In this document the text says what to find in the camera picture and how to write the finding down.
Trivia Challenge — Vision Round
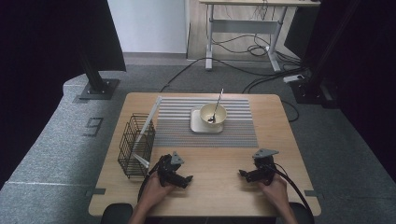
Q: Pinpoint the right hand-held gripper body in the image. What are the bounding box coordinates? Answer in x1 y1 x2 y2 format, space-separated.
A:
251 147 279 183

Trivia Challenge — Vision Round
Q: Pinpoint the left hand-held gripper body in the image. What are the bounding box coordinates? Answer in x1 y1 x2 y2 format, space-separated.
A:
154 151 185 187

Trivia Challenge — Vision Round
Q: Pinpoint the white chopstick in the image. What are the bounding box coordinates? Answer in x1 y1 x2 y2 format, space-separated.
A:
132 152 150 170
134 95 163 145

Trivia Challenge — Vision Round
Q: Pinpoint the black wire basket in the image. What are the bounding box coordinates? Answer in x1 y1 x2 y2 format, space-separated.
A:
117 112 157 180

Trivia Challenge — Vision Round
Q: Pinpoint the cream square plate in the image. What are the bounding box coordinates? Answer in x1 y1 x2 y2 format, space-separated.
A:
190 106 225 134

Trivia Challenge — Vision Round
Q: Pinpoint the person's right hand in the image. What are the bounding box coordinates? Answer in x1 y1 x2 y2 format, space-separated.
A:
258 175 289 208

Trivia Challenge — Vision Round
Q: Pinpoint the person's left hand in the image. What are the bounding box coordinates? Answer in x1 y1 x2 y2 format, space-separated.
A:
141 171 176 207

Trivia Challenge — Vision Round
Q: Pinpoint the grey striped placemat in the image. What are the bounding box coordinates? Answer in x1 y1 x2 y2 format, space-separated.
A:
152 97 260 148

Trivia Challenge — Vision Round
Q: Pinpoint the cream bowl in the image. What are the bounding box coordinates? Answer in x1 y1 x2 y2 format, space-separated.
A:
199 103 228 129

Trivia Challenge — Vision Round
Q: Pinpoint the metal spoon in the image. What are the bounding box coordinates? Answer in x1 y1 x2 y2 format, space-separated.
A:
207 88 225 124

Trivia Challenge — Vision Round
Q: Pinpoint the white power strip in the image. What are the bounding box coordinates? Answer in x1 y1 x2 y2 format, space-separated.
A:
282 74 305 84

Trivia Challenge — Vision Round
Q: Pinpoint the black stand with dark base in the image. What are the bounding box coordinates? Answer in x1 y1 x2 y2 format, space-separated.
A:
289 0 363 105

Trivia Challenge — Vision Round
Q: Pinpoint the white metal desk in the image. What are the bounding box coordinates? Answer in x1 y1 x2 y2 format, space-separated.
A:
199 0 321 73

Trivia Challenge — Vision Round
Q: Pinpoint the black curtain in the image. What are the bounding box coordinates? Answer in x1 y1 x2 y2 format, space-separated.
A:
284 0 396 175
0 0 127 188

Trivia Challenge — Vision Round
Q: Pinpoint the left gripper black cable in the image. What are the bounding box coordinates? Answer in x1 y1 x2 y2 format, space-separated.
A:
137 164 162 203

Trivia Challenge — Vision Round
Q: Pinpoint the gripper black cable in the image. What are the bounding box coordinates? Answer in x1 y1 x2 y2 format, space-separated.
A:
264 162 314 224
137 164 162 203

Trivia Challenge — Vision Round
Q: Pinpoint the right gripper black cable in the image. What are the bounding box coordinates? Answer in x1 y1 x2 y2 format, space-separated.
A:
264 162 314 224

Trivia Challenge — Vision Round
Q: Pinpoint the looped black floor cable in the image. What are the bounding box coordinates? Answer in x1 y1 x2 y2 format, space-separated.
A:
281 100 300 123

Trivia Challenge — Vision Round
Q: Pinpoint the long black floor cable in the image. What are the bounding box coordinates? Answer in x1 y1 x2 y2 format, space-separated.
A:
160 57 300 93

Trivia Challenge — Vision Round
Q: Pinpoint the black stand with base plate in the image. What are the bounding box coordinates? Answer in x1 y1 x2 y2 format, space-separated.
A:
78 46 121 101

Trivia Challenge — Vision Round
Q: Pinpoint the tangle of black floor cables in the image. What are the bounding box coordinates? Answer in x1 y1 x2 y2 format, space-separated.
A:
211 33 302 68

